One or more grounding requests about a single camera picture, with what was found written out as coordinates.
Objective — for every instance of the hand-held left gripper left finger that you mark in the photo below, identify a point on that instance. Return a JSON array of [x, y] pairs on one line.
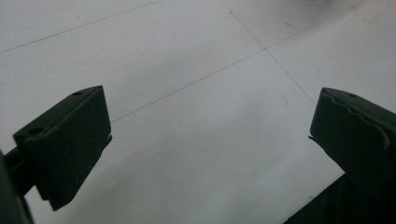
[[68, 140]]

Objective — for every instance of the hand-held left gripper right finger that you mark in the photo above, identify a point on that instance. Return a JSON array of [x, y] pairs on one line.
[[358, 137]]

